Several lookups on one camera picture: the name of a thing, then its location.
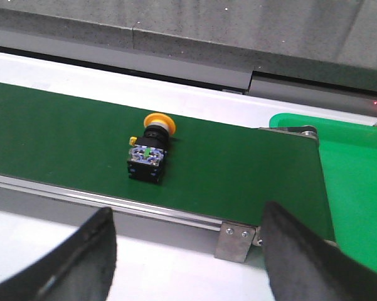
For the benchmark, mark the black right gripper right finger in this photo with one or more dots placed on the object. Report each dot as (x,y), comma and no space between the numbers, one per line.
(302,266)

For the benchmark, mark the yellow push button switch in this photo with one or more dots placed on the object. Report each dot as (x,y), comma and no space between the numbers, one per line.
(148,153)

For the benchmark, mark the aluminium conveyor front rail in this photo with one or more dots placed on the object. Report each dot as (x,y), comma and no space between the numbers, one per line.
(117,204)

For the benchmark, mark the metal conveyor end bracket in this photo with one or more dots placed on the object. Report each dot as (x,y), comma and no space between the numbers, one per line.
(235,240)

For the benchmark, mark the green plastic bin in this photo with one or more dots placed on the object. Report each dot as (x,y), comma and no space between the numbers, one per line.
(349,159)

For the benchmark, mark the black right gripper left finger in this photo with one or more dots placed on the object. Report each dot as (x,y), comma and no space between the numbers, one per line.
(81,268)

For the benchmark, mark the white conveyor rear rail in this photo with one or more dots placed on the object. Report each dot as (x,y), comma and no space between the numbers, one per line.
(155,95)

